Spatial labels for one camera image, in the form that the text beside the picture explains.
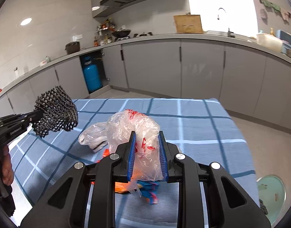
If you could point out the hanging cloths on hooks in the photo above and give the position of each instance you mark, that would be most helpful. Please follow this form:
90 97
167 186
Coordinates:
285 14

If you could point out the clear plastic bag red print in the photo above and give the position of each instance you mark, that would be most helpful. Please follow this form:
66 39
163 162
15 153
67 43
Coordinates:
147 163

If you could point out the wooden cutting board left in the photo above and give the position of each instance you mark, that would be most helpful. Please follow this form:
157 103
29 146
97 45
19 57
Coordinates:
188 23

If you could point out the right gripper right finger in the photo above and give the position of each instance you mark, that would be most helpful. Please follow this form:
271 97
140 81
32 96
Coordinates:
208 195

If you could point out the blue gas cylinder under counter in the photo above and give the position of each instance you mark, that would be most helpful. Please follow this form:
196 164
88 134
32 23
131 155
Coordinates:
92 73

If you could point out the grey kitchen cabinets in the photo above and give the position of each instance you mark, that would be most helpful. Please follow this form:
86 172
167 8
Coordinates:
248 79

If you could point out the orange blue snack wrapper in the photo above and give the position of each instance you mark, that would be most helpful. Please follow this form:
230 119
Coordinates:
145 189

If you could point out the black mesh net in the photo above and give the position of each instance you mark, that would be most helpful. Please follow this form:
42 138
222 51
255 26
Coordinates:
58 112

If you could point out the black rice cooker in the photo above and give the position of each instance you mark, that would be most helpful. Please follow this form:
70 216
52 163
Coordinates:
72 47

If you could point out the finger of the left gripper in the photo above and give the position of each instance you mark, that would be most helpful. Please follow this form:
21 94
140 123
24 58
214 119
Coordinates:
30 116

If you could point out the teal enamel basin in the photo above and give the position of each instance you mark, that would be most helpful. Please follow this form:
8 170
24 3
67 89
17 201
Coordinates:
272 196

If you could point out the black wok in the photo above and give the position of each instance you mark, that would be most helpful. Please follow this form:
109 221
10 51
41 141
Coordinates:
122 33

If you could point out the spice rack with bottles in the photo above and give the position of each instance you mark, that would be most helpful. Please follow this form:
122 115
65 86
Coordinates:
103 33

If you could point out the clear plastic bag white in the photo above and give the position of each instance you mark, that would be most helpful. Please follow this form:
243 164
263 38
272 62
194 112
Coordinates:
95 136

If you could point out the blue dish rack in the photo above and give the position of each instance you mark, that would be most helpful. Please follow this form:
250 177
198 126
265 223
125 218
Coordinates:
286 40

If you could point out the black kitchen faucet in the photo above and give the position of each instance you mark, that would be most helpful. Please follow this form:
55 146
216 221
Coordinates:
223 23

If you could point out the white plastic tub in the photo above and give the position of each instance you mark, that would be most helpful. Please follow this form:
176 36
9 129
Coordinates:
269 41

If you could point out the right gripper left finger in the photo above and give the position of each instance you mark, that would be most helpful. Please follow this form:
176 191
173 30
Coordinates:
85 194

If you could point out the person left hand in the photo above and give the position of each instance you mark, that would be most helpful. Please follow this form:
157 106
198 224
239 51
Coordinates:
8 174

